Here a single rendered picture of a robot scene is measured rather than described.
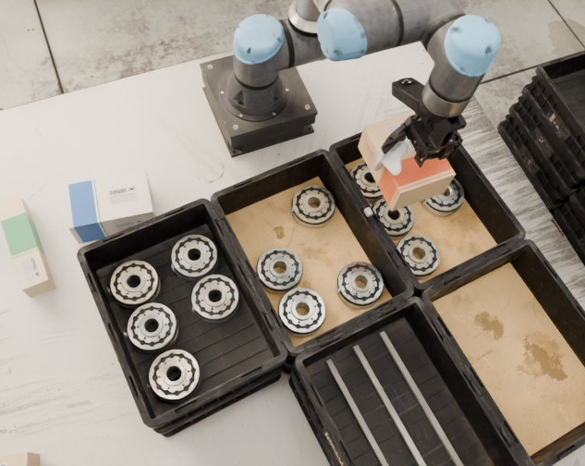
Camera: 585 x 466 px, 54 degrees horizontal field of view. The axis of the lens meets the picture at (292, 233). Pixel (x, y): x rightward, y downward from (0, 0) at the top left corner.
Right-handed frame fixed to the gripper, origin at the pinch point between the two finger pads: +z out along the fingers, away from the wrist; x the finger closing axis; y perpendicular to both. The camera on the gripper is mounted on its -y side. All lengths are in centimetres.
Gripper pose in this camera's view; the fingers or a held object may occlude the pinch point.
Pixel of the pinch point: (406, 155)
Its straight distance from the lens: 115.5
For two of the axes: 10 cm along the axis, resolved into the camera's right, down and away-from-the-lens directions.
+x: 9.2, -3.2, 2.2
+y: 3.8, 8.5, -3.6
